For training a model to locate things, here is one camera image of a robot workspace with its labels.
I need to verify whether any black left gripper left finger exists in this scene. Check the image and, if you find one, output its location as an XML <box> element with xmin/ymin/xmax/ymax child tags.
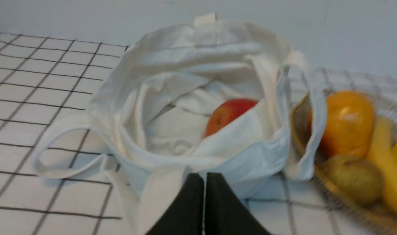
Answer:
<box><xmin>147</xmin><ymin>173</ymin><xmax>204</xmax><ymax>235</ymax></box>

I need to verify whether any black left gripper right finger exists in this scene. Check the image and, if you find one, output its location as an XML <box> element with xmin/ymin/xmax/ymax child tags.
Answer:
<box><xmin>205</xmin><ymin>173</ymin><xmax>270</xmax><ymax>235</ymax></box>

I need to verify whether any red apple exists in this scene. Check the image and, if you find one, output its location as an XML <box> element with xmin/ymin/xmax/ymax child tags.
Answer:
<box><xmin>204</xmin><ymin>98</ymin><xmax>258</xmax><ymax>137</ymax></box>

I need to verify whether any white cloth tote bag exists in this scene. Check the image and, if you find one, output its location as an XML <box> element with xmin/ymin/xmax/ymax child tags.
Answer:
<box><xmin>32</xmin><ymin>13</ymin><xmax>328</xmax><ymax>235</ymax></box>

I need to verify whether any brown kiwi fruit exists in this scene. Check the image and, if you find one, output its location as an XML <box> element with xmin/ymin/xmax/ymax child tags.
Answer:
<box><xmin>322</xmin><ymin>155</ymin><xmax>384</xmax><ymax>206</ymax></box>

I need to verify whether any orange fruit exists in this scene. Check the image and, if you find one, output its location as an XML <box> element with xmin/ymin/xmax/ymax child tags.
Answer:
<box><xmin>320</xmin><ymin>90</ymin><xmax>376</xmax><ymax>158</ymax></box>

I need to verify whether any yellow banana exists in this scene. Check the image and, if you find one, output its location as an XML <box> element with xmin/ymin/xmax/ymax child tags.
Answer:
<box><xmin>366</xmin><ymin>116</ymin><xmax>397</xmax><ymax>215</ymax></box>

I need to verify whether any white grid tablecloth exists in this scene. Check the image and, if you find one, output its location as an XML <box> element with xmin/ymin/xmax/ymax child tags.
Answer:
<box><xmin>0</xmin><ymin>33</ymin><xmax>397</xmax><ymax>235</ymax></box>

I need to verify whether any gold wire fruit basket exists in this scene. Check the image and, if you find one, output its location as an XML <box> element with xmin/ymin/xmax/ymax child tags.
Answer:
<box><xmin>290</xmin><ymin>93</ymin><xmax>397</xmax><ymax>235</ymax></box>

